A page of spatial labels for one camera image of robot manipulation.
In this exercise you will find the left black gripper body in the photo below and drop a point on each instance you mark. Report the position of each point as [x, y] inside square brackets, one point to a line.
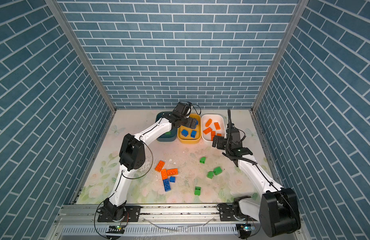
[185, 121]

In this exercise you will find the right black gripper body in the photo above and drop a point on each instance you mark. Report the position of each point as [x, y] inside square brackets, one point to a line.
[222, 143]

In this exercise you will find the yellow plastic bin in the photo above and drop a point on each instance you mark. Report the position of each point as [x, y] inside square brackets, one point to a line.
[188, 139]

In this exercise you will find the white plastic bin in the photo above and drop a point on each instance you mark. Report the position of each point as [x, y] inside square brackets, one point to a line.
[215, 118]

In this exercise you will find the long blue lego brick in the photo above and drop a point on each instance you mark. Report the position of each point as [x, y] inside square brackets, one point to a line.
[167, 186]

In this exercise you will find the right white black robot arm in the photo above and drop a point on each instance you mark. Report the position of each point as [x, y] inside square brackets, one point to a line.
[277, 211]

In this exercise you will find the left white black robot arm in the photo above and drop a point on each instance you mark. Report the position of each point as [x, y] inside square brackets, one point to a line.
[133, 156]

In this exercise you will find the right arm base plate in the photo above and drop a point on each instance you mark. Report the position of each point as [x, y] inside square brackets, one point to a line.
[229, 213]

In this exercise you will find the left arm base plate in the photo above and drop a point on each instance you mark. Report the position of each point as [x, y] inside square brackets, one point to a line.
[121, 214]

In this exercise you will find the aluminium front rail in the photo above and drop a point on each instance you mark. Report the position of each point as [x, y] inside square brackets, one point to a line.
[191, 214]

